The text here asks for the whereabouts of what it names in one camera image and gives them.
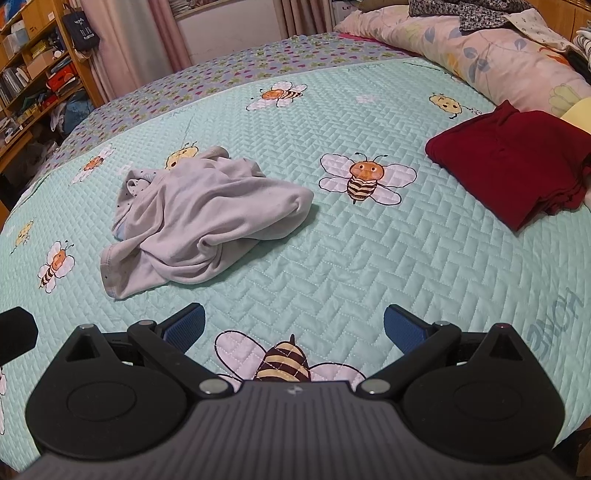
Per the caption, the wooden bookshelf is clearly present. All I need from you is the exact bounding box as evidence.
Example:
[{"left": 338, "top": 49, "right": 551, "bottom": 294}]
[{"left": 0, "top": 0, "right": 105, "bottom": 155}]

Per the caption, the white patterned cloth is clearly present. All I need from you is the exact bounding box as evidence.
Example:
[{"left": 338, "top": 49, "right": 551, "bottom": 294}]
[{"left": 502, "top": 8, "right": 574, "bottom": 51}]

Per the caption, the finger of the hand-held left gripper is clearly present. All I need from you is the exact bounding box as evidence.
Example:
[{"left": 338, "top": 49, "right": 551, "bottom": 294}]
[{"left": 0, "top": 306, "right": 39, "bottom": 354}]

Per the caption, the bee print quilted bedspread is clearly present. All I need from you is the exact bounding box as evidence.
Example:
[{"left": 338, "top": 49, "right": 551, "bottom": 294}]
[{"left": 0, "top": 31, "right": 591, "bottom": 462}]

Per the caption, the dark blue tote bag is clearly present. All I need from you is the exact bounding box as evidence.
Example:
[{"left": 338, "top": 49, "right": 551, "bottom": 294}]
[{"left": 62, "top": 11, "right": 100, "bottom": 54}]

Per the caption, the dark patterned garment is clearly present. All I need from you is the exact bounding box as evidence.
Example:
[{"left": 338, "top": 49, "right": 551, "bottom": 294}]
[{"left": 408, "top": 0, "right": 537, "bottom": 34}]

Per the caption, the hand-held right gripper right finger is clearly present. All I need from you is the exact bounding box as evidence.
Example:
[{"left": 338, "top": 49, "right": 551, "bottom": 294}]
[{"left": 355, "top": 304, "right": 537, "bottom": 400}]

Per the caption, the olive cloth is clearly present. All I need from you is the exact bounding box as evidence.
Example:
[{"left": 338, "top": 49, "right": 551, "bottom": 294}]
[{"left": 359, "top": 0, "right": 411, "bottom": 13}]

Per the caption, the dark red folded garment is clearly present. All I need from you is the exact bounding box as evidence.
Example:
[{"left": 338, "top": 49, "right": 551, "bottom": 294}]
[{"left": 425, "top": 100, "right": 591, "bottom": 232}]

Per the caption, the white printed sweatshirt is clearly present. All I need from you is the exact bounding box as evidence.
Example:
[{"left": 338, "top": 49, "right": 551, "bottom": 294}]
[{"left": 99, "top": 145, "right": 315, "bottom": 300}]

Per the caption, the floral pillow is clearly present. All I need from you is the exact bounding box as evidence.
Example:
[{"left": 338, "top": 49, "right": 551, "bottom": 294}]
[{"left": 335, "top": 8, "right": 591, "bottom": 121}]

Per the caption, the blue plastic bag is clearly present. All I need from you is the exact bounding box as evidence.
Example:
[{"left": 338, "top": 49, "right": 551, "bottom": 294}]
[{"left": 62, "top": 99, "right": 96, "bottom": 133}]

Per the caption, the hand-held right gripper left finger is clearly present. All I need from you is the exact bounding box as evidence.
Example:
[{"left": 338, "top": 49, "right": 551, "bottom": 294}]
[{"left": 64, "top": 302, "right": 235, "bottom": 400}]

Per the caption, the pink curtain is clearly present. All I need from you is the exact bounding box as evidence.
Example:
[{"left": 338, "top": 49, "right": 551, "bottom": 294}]
[
  {"left": 272, "top": 0, "right": 345, "bottom": 36},
  {"left": 76, "top": 0, "right": 193, "bottom": 100}
]

